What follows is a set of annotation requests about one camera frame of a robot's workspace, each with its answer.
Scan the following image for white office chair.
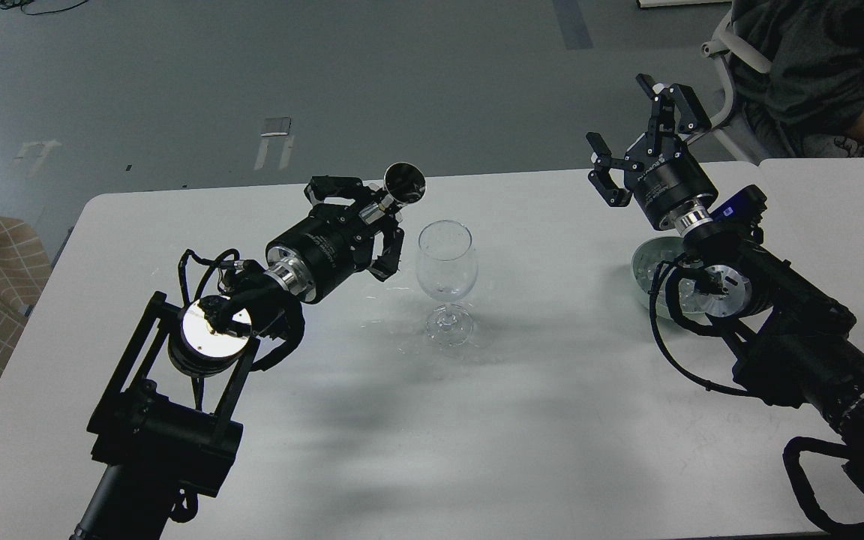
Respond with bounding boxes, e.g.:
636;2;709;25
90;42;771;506
685;1;778;165

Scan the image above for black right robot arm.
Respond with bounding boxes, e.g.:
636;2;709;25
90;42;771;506
586;73;864;539

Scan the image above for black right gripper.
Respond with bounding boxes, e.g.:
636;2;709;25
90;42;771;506
586;73;718;230

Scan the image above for silver steel jigger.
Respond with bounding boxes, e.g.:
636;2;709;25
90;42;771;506
358;163;428;224

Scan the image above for black floor cables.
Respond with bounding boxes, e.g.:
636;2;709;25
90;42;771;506
0;0;89;32

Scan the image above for green bowl of ice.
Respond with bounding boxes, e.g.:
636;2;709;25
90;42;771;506
631;236;705;320

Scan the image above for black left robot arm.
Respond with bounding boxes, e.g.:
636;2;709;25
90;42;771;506
72;163;426;539

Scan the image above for silver floor plate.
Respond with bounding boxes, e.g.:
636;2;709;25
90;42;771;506
259;116;292;138

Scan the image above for seated person in grey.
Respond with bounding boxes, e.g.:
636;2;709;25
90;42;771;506
731;1;864;158

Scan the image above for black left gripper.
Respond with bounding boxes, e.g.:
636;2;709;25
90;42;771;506
265;175;404;305

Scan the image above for clear wine glass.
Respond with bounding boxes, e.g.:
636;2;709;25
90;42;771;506
415;220;478;347

